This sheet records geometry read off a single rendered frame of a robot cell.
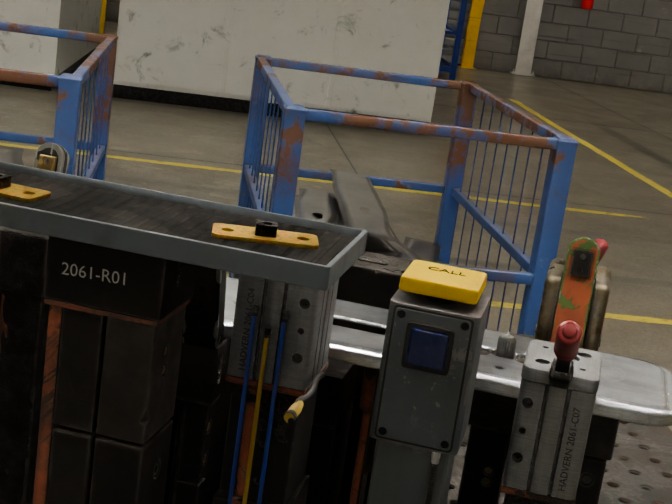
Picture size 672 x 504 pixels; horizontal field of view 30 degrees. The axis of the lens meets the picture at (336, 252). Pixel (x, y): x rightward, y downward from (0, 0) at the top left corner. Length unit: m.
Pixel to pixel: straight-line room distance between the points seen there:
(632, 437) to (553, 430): 0.93
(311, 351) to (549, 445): 0.23
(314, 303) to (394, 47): 8.39
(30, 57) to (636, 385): 8.30
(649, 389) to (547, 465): 0.21
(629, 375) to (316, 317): 0.37
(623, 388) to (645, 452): 0.71
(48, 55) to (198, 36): 1.09
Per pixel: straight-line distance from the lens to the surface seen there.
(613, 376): 1.33
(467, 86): 4.52
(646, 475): 1.91
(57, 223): 0.97
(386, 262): 1.49
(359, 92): 9.48
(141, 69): 9.37
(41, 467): 1.08
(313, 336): 1.14
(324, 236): 1.02
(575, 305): 1.43
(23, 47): 9.40
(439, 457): 0.98
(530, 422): 1.13
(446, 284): 0.94
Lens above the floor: 1.40
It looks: 14 degrees down
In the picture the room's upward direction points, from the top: 8 degrees clockwise
